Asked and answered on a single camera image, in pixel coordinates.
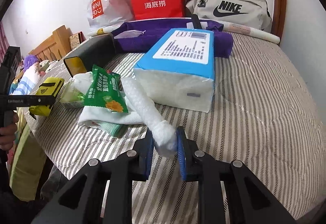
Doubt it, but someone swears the wooden headboard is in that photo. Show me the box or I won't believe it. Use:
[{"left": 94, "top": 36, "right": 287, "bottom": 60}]
[{"left": 29, "top": 25, "right": 71, "bottom": 62}]

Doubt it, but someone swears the green bed sheet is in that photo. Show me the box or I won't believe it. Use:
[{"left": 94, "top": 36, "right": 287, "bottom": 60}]
[{"left": 9, "top": 125, "right": 46, "bottom": 201}]

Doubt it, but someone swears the purple towel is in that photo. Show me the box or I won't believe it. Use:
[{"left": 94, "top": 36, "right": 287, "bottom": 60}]
[{"left": 111, "top": 23, "right": 234, "bottom": 58}]

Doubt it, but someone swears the black watch strap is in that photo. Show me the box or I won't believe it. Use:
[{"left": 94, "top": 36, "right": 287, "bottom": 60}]
[{"left": 190, "top": 13, "right": 203, "bottom": 30}]

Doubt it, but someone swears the rolled floral paper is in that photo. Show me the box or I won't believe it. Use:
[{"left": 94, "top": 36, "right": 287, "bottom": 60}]
[{"left": 87, "top": 18, "right": 280, "bottom": 44}]

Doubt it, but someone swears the yellow zip pouch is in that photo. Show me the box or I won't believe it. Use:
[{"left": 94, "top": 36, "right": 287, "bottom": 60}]
[{"left": 29, "top": 77, "right": 64, "bottom": 120}]

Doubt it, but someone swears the patterned book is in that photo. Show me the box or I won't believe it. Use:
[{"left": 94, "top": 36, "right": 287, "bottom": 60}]
[{"left": 69, "top": 31, "right": 85, "bottom": 50}]

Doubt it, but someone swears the blue tissue pack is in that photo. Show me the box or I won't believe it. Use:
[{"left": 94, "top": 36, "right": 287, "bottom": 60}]
[{"left": 133, "top": 28, "right": 215, "bottom": 113}]

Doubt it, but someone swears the dark green tin box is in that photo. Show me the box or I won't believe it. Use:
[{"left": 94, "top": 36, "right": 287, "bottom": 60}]
[{"left": 63, "top": 34, "right": 116, "bottom": 77}]

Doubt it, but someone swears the green tissue pack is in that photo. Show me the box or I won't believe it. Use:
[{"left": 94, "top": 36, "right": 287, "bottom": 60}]
[{"left": 60, "top": 82, "right": 85, "bottom": 109}]

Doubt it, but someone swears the person's left hand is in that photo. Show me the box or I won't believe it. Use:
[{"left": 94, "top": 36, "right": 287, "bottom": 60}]
[{"left": 0, "top": 112, "right": 19, "bottom": 151}]

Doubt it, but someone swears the white wet wipe sachet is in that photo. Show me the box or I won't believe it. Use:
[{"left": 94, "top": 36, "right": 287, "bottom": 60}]
[{"left": 85, "top": 120, "right": 102, "bottom": 129}]

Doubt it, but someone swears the grey Nike pouch bag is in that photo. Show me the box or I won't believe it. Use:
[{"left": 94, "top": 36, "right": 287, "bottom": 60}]
[{"left": 186, "top": 0, "right": 272, "bottom": 30}]

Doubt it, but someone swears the purple plush toy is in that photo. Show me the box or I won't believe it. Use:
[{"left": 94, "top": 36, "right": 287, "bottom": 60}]
[{"left": 23, "top": 55, "right": 39, "bottom": 71}]

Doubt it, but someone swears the white Miniso plastic bag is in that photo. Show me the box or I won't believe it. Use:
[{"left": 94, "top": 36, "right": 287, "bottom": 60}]
[{"left": 87, "top": 0, "right": 133, "bottom": 31}]

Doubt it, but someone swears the grey striped mattress pad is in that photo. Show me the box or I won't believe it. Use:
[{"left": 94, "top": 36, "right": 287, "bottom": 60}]
[{"left": 25, "top": 34, "right": 325, "bottom": 219}]

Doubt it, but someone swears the mint green cloth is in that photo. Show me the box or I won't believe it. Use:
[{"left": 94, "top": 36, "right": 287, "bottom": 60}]
[{"left": 98, "top": 122, "right": 129, "bottom": 138}]

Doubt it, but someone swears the dotted white plush toy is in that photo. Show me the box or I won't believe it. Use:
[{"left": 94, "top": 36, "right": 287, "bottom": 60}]
[{"left": 38, "top": 60, "right": 57, "bottom": 73}]

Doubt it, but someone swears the green snack packet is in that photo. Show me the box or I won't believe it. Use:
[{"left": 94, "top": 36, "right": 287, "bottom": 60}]
[{"left": 84, "top": 64, "right": 129, "bottom": 113}]

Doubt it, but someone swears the white foam block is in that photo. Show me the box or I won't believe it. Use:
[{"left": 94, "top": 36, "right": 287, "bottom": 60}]
[{"left": 186, "top": 21, "right": 208, "bottom": 30}]

